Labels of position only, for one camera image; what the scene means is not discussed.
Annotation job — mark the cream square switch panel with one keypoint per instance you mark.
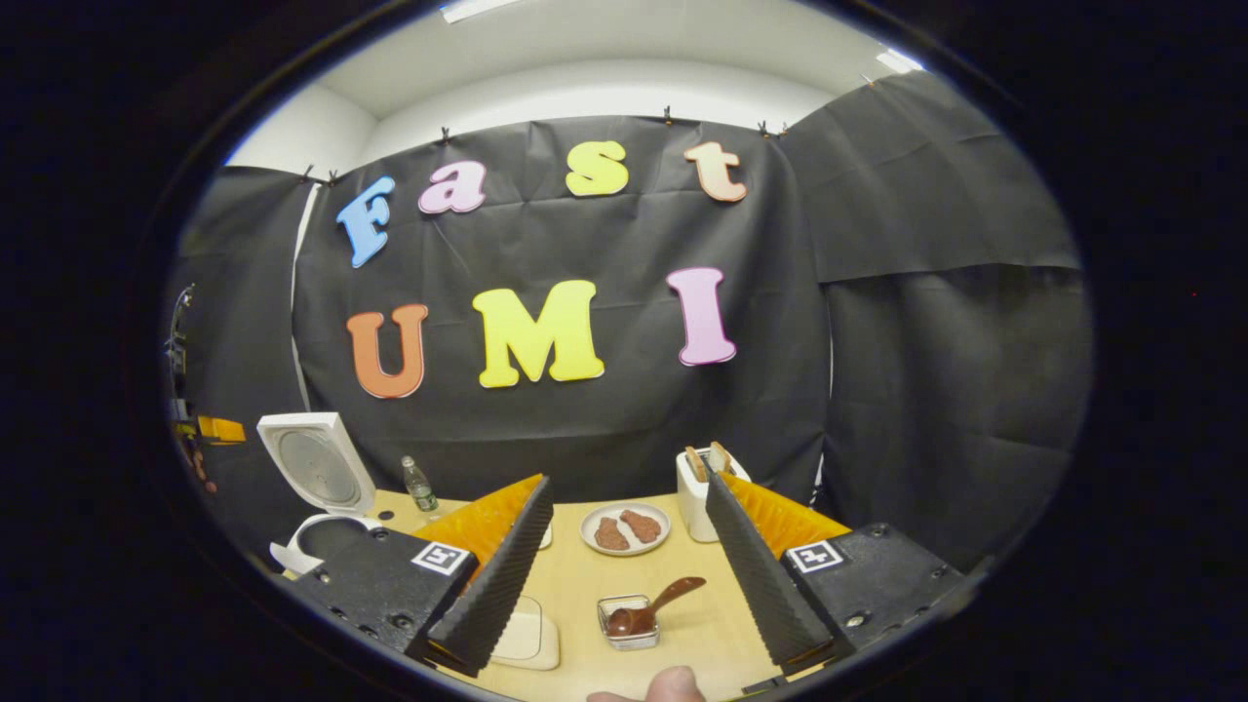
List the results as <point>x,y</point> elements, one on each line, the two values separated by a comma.
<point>531,639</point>

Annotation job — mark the white toaster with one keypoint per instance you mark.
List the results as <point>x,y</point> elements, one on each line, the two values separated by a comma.
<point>694,512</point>

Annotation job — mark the round white plate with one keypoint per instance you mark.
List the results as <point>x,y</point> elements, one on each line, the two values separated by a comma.
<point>590,531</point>

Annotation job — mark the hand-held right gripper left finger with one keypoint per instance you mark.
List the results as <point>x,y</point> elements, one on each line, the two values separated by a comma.
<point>487,595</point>

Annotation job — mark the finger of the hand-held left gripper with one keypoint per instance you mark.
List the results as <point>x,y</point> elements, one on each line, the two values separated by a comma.
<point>222,430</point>

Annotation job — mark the clear water bottle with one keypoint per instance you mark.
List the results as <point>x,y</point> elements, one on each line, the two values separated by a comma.
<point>419,487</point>

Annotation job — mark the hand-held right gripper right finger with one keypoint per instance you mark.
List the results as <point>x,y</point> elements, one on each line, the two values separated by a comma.
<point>770,595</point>

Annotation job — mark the brown wooden spoon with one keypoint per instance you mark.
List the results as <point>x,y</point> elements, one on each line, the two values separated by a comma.
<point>634,619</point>

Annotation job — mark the toast slice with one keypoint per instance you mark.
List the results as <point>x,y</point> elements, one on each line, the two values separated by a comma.
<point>695,464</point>
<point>721,458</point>

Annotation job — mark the white rice cooker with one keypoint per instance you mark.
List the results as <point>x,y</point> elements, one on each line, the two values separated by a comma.
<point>317,468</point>

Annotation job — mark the black backdrop cloth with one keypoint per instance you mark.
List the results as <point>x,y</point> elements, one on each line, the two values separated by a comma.
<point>634,419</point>

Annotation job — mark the ceiling light panel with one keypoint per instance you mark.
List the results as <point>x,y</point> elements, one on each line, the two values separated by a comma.
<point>899,60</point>
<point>473,8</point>

